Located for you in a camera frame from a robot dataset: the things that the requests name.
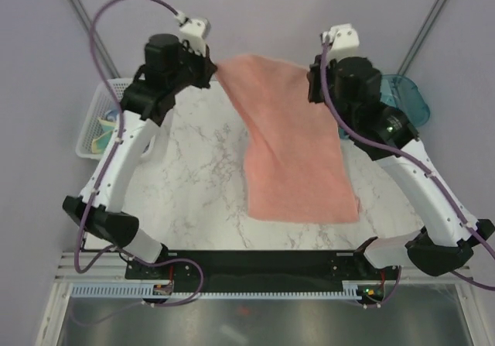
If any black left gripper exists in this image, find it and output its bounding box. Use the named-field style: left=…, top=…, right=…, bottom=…
left=169, top=42, right=217, bottom=95

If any pink terry towel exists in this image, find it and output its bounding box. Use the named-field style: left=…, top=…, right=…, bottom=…
left=216, top=54, right=359, bottom=224

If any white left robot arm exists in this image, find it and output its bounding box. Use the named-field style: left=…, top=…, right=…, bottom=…
left=63, top=33, right=217, bottom=279

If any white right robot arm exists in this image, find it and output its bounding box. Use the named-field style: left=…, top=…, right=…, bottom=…
left=308, top=53, right=494, bottom=279

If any teal transparent plastic tray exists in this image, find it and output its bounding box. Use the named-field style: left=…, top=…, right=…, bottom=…
left=329, top=68, right=430, bottom=148

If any blue towel in basket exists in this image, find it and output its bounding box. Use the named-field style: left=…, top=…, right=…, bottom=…
left=103, top=109, right=118, bottom=122

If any white plastic basket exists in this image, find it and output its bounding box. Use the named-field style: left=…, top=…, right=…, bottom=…
left=75, top=83, right=117, bottom=160

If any yellow green towel in basket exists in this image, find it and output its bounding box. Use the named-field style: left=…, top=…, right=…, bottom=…
left=90, top=118, right=116, bottom=154

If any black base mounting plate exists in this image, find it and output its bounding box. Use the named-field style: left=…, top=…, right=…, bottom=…
left=123, top=248, right=401, bottom=299

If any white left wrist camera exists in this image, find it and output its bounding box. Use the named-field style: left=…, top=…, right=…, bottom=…
left=175, top=11, right=211, bottom=56

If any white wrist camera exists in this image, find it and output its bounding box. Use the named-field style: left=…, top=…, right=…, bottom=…
left=175, top=11, right=211, bottom=56
left=320, top=23, right=360, bottom=63

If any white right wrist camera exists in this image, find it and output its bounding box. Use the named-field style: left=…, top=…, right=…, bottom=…
left=320, top=23, right=360, bottom=63

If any right corner frame post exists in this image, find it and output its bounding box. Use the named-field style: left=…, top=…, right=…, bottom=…
left=397, top=0, right=449, bottom=75

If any corner frame post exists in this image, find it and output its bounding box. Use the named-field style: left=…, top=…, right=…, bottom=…
left=397, top=0, right=449, bottom=75
left=67, top=0, right=120, bottom=78

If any left corner frame post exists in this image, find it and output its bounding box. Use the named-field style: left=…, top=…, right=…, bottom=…
left=67, top=0, right=120, bottom=78

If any silver aluminium rail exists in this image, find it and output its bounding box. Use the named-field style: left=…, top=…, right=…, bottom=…
left=53, top=251, right=131, bottom=283

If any white slotted cable duct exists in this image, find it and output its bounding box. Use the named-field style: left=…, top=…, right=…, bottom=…
left=70, top=283, right=362, bottom=300

